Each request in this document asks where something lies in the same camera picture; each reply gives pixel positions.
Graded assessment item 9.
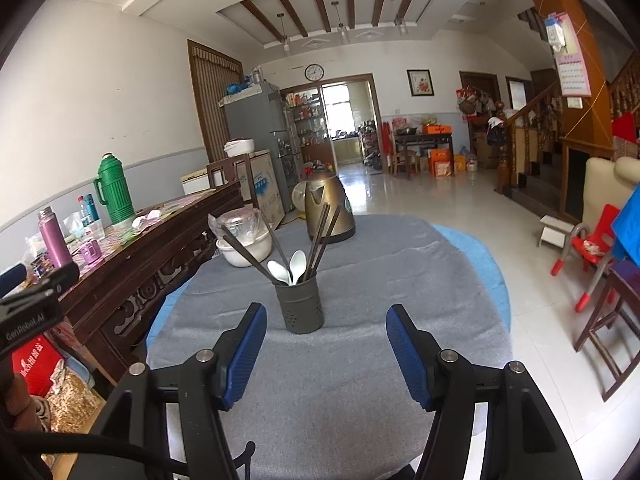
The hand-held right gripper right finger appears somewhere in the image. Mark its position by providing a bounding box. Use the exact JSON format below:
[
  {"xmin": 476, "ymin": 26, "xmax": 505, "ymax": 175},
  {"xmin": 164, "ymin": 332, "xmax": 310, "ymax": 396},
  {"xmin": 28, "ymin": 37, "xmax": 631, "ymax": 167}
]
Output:
[{"xmin": 385, "ymin": 303, "xmax": 583, "ymax": 480}]

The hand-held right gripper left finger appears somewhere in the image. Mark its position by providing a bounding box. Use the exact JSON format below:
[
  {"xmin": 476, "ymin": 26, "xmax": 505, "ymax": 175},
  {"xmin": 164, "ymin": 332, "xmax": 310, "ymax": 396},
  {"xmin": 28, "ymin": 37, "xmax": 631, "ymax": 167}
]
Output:
[{"xmin": 87, "ymin": 302, "xmax": 268, "ymax": 480}]

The dark wooden chair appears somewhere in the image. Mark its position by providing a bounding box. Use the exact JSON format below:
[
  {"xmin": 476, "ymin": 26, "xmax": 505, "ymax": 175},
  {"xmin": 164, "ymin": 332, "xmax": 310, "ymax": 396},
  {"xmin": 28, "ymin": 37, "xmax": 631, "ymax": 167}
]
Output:
[{"xmin": 572, "ymin": 260, "xmax": 640, "ymax": 402}]

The brown wooden chair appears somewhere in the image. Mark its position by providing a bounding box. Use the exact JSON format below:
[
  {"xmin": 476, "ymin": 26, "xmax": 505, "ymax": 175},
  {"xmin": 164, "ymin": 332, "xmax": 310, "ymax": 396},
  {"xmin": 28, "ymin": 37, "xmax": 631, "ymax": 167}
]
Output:
[{"xmin": 206, "ymin": 154, "xmax": 253, "ymax": 211}]

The bag of grain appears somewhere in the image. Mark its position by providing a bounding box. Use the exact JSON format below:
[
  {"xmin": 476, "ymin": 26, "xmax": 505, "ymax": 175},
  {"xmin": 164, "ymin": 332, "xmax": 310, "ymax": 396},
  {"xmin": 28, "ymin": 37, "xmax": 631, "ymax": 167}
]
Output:
[{"xmin": 45, "ymin": 360, "xmax": 107, "ymax": 433}]

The brown striped door curtain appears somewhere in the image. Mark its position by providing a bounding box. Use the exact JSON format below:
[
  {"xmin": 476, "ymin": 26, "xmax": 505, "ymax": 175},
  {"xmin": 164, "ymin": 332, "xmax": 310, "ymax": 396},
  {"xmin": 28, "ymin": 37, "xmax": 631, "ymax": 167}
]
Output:
[{"xmin": 187, "ymin": 39, "xmax": 245, "ymax": 163}]

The bronze electric kettle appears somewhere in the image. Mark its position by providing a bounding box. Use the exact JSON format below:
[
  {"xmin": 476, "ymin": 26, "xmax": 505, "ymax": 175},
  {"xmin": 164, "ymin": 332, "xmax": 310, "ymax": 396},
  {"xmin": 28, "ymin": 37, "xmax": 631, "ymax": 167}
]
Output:
[{"xmin": 304, "ymin": 169, "xmax": 357, "ymax": 245}]

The dark metal utensil holder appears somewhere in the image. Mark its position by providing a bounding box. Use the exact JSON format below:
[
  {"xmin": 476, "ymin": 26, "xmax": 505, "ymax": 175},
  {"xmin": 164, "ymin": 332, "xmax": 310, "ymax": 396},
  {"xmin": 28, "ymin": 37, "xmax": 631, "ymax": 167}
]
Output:
[{"xmin": 273, "ymin": 275, "xmax": 326, "ymax": 335}]

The purple vacuum bottle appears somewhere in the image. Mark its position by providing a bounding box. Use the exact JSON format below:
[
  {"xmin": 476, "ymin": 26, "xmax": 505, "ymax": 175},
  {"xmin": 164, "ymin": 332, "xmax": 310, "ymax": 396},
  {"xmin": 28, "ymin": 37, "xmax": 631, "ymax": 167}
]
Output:
[{"xmin": 39, "ymin": 206, "xmax": 73, "ymax": 268}]

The white plastic spoon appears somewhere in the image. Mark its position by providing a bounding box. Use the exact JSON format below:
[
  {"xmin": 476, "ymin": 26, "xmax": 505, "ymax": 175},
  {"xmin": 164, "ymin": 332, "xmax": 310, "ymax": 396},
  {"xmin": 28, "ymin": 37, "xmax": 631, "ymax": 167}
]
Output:
[
  {"xmin": 289, "ymin": 250, "xmax": 308, "ymax": 286},
  {"xmin": 267, "ymin": 260, "xmax": 292, "ymax": 287}
]

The wooden stair railing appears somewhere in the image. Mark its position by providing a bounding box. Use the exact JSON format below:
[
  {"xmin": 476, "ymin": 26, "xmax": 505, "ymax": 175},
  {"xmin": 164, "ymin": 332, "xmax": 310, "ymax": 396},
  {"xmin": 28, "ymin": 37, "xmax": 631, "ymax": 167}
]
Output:
[{"xmin": 494, "ymin": 67, "xmax": 640, "ymax": 196}]

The blue cloth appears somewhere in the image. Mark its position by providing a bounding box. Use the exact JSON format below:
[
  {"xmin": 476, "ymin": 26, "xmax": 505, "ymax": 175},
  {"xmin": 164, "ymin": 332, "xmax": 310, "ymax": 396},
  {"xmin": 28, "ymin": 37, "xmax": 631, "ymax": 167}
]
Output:
[{"xmin": 611, "ymin": 190, "xmax": 640, "ymax": 263}]

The red carton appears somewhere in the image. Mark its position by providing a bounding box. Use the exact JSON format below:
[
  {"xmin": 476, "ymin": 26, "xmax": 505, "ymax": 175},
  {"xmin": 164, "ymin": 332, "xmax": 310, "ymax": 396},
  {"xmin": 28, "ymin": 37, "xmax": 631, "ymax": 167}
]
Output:
[{"xmin": 11, "ymin": 334, "xmax": 67, "ymax": 396}]

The grey refrigerator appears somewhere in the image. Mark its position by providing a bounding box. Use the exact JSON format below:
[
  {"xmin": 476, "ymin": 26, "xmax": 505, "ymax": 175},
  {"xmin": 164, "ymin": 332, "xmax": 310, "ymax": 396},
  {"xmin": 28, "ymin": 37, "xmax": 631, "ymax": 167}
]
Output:
[{"xmin": 222, "ymin": 82, "xmax": 301, "ymax": 181}]

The beige sofa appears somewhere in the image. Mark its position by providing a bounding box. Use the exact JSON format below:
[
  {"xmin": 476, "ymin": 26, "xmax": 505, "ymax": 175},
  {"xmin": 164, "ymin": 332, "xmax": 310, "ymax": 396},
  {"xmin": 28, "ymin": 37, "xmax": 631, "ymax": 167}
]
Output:
[{"xmin": 582, "ymin": 156, "xmax": 640, "ymax": 231}]

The clear plastic bag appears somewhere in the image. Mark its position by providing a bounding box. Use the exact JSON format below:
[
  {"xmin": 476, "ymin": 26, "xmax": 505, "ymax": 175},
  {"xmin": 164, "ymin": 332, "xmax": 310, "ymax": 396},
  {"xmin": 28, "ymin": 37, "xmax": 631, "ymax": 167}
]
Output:
[{"xmin": 208, "ymin": 208, "xmax": 266, "ymax": 251}]

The clear water jug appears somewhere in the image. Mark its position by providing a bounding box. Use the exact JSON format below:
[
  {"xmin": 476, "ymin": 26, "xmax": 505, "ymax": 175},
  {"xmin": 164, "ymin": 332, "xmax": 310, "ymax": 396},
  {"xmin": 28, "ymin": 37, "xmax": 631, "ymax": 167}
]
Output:
[{"xmin": 457, "ymin": 146, "xmax": 481, "ymax": 172}]

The wall calendar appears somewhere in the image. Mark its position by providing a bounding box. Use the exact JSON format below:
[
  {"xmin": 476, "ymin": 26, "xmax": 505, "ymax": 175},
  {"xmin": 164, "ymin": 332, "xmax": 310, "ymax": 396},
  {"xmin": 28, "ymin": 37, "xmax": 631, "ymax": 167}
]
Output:
[{"xmin": 544, "ymin": 12, "xmax": 593, "ymax": 97}]

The framed picture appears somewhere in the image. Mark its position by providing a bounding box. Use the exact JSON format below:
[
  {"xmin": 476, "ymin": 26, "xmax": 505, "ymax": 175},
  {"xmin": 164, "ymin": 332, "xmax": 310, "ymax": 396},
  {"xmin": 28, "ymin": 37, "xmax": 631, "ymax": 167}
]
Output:
[{"xmin": 406, "ymin": 69, "xmax": 434, "ymax": 98}]

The red child chair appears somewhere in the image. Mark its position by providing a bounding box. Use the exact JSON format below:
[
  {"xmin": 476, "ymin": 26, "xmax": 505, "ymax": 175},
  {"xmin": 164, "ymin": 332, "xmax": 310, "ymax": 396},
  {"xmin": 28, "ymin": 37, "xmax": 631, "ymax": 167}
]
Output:
[{"xmin": 551, "ymin": 204, "xmax": 621, "ymax": 313}]

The green thermos flask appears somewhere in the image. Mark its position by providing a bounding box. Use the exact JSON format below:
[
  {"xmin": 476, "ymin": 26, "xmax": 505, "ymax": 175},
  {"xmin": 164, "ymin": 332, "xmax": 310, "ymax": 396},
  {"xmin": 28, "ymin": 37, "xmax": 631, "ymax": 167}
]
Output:
[{"xmin": 93, "ymin": 154, "xmax": 136, "ymax": 225}]

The white rice cooker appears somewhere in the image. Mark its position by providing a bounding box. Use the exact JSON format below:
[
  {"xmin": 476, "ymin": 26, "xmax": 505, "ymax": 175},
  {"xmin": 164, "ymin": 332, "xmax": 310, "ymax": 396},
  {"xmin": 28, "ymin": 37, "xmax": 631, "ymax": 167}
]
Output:
[{"xmin": 223, "ymin": 138, "xmax": 257, "ymax": 157}]

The white step stool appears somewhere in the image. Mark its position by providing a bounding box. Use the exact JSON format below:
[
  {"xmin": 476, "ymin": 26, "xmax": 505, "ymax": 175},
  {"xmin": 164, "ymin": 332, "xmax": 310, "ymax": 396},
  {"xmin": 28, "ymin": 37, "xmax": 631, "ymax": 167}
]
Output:
[{"xmin": 537, "ymin": 215, "xmax": 576, "ymax": 248}]

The glass pendant lamp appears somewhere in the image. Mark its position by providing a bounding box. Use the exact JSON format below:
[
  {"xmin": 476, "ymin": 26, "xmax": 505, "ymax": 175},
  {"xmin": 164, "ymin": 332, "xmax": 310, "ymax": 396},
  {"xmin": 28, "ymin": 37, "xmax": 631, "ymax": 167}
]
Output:
[
  {"xmin": 331, "ymin": 1, "xmax": 350, "ymax": 45},
  {"xmin": 277, "ymin": 12, "xmax": 293, "ymax": 56},
  {"xmin": 389, "ymin": 0, "xmax": 410, "ymax": 36}
]

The carved wooden sideboard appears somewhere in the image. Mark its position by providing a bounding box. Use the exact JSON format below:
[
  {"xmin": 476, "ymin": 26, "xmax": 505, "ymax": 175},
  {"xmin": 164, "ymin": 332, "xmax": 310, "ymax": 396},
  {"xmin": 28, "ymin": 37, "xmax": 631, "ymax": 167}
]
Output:
[{"xmin": 30, "ymin": 180, "xmax": 246, "ymax": 386}]

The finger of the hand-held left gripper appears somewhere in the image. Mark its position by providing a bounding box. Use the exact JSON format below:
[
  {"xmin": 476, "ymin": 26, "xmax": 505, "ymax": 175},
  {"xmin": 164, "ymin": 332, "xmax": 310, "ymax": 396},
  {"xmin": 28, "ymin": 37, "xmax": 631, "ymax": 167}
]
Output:
[{"xmin": 0, "ymin": 262, "xmax": 81, "ymax": 306}]

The white chest freezer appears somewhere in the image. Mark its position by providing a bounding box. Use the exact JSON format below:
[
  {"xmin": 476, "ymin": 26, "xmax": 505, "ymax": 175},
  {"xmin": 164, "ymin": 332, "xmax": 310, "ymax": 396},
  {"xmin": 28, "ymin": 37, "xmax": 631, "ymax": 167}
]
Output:
[{"xmin": 180, "ymin": 150, "xmax": 286, "ymax": 231}]

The wooden side table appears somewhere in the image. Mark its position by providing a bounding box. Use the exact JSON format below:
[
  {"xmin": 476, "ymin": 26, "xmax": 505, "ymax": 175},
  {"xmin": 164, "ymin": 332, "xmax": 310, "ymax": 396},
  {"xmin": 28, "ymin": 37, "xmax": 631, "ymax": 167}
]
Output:
[{"xmin": 392, "ymin": 130, "xmax": 455, "ymax": 176}]

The white electric fan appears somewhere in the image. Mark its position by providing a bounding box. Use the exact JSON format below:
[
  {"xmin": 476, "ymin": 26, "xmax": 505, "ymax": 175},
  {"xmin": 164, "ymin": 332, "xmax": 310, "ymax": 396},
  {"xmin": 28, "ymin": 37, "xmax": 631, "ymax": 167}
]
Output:
[{"xmin": 291, "ymin": 180, "xmax": 321, "ymax": 221}]

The clear plastic bottle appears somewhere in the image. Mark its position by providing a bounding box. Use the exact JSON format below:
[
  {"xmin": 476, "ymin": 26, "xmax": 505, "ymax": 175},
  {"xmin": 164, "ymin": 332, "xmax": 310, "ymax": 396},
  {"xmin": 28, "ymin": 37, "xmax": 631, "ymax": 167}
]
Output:
[{"xmin": 76, "ymin": 195, "xmax": 101, "ymax": 228}]

